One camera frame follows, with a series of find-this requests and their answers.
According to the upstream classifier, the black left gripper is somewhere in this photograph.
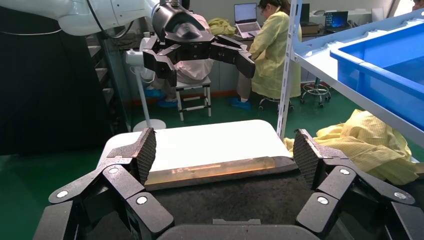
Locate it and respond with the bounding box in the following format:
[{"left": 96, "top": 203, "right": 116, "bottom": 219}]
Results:
[{"left": 141, "top": 3, "right": 257, "bottom": 88}]

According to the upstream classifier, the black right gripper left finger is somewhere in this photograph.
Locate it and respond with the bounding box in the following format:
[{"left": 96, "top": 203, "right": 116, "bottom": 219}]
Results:
[{"left": 48, "top": 127, "right": 175, "bottom": 240}]

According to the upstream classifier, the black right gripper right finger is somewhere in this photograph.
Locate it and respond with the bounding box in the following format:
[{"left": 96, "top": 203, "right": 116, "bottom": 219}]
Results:
[{"left": 293, "top": 128, "right": 416, "bottom": 239}]

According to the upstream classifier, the person in white coat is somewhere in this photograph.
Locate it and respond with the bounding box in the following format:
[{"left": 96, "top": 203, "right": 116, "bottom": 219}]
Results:
[{"left": 145, "top": 13, "right": 216, "bottom": 109}]

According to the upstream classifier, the long white workbench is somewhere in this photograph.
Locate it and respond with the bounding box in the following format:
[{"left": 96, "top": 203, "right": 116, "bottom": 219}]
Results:
[{"left": 209, "top": 9, "right": 393, "bottom": 95}]

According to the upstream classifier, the yellow cloth bundle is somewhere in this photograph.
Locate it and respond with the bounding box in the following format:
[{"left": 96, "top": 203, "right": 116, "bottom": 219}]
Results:
[{"left": 207, "top": 17, "right": 237, "bottom": 37}]

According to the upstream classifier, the white step stool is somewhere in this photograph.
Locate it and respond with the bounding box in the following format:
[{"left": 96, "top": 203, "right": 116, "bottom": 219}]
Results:
[{"left": 174, "top": 77, "right": 213, "bottom": 122}]

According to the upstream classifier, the yellow crumpled garment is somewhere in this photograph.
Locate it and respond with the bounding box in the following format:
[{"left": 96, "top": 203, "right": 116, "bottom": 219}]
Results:
[{"left": 283, "top": 109, "right": 421, "bottom": 186}]

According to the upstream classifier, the open silver laptop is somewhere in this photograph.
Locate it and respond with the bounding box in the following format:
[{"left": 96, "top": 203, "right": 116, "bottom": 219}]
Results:
[{"left": 233, "top": 2, "right": 263, "bottom": 39}]

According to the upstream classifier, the person in yellow-green gown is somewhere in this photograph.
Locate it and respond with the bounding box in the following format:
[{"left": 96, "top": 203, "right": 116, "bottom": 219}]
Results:
[{"left": 228, "top": 0, "right": 303, "bottom": 111}]

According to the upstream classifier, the rolling stool chrome base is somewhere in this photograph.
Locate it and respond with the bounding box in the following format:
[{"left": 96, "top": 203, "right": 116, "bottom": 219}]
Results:
[
  {"left": 257, "top": 95, "right": 295, "bottom": 112},
  {"left": 299, "top": 77, "right": 332, "bottom": 109}
]

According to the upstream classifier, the grey shelving rack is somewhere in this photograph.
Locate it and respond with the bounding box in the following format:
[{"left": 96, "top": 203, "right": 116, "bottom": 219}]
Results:
[{"left": 86, "top": 32, "right": 116, "bottom": 104}]

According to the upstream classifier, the black tray with brass edges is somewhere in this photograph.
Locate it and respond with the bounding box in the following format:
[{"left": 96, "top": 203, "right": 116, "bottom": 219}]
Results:
[{"left": 76, "top": 155, "right": 424, "bottom": 240}]

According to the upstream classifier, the large black partition panel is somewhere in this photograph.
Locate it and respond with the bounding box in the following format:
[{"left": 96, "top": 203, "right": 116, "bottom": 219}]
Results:
[{"left": 0, "top": 6, "right": 112, "bottom": 156}]

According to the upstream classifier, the white metal shelf rack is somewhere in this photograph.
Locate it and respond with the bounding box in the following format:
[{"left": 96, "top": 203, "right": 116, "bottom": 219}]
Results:
[{"left": 276, "top": 0, "right": 424, "bottom": 150}]

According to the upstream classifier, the blue plastic bin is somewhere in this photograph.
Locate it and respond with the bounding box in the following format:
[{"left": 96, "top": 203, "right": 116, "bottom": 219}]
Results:
[{"left": 329, "top": 21, "right": 424, "bottom": 132}]

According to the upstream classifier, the open dark laptop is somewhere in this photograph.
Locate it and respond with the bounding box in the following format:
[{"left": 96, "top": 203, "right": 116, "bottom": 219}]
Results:
[{"left": 323, "top": 10, "right": 349, "bottom": 33}]

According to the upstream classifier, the white pedestal fan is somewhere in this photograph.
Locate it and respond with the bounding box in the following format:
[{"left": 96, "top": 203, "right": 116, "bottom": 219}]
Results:
[{"left": 124, "top": 35, "right": 167, "bottom": 133}]

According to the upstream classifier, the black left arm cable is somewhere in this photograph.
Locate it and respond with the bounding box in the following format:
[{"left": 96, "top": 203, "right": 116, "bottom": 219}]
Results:
[{"left": 86, "top": 0, "right": 135, "bottom": 41}]

